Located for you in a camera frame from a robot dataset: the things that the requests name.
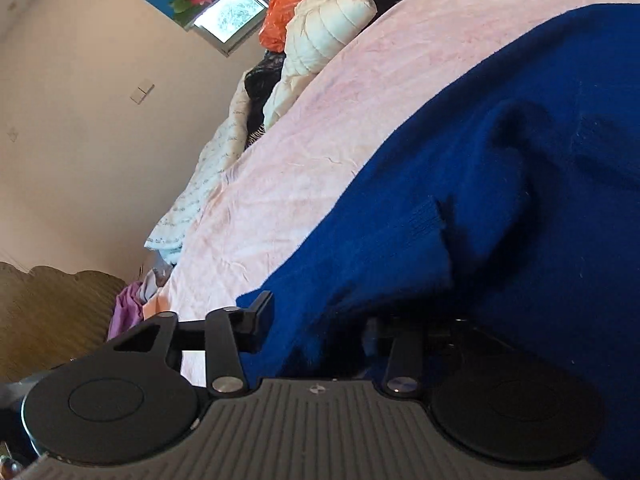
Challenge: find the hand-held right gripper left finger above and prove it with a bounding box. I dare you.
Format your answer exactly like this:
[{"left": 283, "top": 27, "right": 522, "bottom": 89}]
[{"left": 104, "top": 290, "right": 276, "bottom": 398}]

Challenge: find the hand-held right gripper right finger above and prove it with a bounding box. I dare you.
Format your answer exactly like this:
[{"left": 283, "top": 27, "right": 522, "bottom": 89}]
[{"left": 381, "top": 324, "right": 427, "bottom": 401}]

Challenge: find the blue knit sweater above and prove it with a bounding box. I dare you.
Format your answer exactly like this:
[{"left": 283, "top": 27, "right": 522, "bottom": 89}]
[{"left": 235, "top": 4, "right": 640, "bottom": 480}]

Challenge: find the purple cloth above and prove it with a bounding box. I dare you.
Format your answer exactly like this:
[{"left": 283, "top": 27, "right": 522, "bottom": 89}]
[{"left": 107, "top": 267, "right": 173, "bottom": 341}]

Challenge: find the white floral quilt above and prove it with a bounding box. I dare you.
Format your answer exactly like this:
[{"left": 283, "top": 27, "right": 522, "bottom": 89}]
[{"left": 144, "top": 72, "right": 251, "bottom": 263}]

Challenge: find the brown wooden headboard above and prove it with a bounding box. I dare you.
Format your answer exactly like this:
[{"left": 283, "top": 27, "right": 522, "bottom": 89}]
[{"left": 0, "top": 261, "right": 128, "bottom": 383}]

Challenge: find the pink bed blanket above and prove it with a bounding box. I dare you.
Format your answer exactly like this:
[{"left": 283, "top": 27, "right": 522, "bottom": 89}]
[{"left": 142, "top": 0, "right": 636, "bottom": 388}]

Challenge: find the orange plastic bag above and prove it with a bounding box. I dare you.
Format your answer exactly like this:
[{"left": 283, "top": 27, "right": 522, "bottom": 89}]
[{"left": 258, "top": 0, "right": 333, "bottom": 53}]

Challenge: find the window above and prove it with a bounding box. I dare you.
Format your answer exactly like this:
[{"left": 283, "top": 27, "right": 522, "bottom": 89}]
[{"left": 192, "top": 0, "right": 286, "bottom": 57}]

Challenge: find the white wall switch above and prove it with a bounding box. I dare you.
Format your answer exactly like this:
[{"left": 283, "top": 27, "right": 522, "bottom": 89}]
[{"left": 129, "top": 82, "right": 156, "bottom": 106}]

